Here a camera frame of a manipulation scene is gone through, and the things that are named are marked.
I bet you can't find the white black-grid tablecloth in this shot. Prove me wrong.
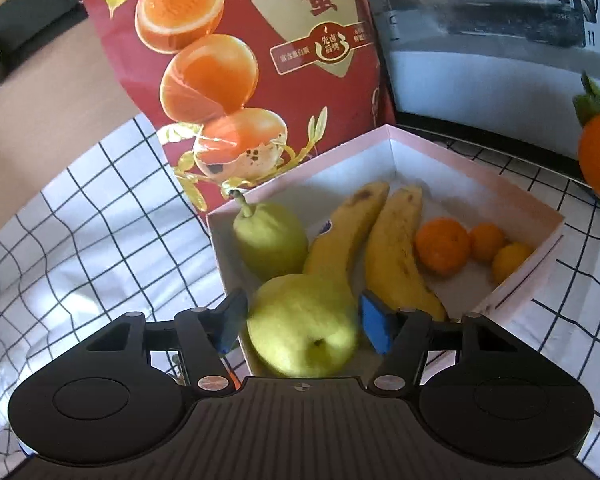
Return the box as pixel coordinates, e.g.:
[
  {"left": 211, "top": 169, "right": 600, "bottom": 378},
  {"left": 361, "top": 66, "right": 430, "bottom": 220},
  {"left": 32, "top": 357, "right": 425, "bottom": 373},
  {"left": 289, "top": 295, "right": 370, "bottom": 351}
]
[{"left": 0, "top": 112, "right": 600, "bottom": 480}]

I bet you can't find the yellow banana with blue sticker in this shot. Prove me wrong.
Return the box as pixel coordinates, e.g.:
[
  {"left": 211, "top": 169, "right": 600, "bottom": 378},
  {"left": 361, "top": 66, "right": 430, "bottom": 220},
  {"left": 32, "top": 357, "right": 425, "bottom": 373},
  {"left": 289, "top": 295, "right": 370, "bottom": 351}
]
[{"left": 302, "top": 181, "right": 391, "bottom": 302}]

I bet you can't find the small kumquat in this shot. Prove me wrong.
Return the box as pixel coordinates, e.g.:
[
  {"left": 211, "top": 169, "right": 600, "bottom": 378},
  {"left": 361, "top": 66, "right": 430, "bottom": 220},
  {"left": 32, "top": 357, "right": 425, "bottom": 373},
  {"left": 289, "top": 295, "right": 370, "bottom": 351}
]
[
  {"left": 491, "top": 241, "right": 535, "bottom": 284},
  {"left": 469, "top": 222, "right": 506, "bottom": 262}
]

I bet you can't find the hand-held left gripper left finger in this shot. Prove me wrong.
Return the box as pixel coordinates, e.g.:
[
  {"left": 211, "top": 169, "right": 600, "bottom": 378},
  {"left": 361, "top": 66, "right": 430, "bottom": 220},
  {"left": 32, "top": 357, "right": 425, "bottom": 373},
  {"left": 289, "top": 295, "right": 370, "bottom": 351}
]
[{"left": 86, "top": 287, "right": 249, "bottom": 397}]

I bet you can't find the pink cardboard box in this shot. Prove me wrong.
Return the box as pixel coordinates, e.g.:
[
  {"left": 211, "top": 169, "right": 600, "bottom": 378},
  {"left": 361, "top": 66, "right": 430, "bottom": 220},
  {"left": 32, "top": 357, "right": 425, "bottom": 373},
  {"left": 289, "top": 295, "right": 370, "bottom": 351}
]
[{"left": 206, "top": 124, "right": 566, "bottom": 378}]

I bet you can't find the orange tangerine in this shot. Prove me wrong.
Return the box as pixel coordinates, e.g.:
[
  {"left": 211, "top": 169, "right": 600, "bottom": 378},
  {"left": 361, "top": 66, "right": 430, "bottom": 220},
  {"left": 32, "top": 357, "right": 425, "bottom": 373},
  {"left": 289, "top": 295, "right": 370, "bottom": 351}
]
[{"left": 414, "top": 217, "right": 472, "bottom": 277}]

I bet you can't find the green pear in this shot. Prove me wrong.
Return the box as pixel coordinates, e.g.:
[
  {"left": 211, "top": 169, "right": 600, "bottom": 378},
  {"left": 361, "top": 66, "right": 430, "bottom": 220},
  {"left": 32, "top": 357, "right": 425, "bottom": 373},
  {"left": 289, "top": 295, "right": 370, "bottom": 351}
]
[
  {"left": 229, "top": 189, "right": 309, "bottom": 283},
  {"left": 246, "top": 273, "right": 361, "bottom": 378}
]

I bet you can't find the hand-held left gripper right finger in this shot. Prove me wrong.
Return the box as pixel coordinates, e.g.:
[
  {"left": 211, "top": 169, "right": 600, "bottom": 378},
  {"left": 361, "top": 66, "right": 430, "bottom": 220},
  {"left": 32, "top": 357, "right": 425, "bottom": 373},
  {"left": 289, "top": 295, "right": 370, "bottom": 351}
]
[{"left": 359, "top": 290, "right": 513, "bottom": 397}]

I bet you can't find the red snack bag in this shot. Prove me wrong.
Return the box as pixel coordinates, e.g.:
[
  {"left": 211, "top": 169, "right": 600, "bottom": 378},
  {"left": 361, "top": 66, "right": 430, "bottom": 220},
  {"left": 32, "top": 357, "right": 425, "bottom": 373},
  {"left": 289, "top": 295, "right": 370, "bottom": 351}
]
[{"left": 72, "top": 0, "right": 397, "bottom": 216}]

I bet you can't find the yellow spotted banana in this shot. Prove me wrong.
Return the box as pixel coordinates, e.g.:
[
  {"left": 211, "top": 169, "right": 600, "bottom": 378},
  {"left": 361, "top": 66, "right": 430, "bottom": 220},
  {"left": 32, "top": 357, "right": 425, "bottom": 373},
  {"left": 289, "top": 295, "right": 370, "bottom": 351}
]
[{"left": 364, "top": 185, "right": 449, "bottom": 322}]

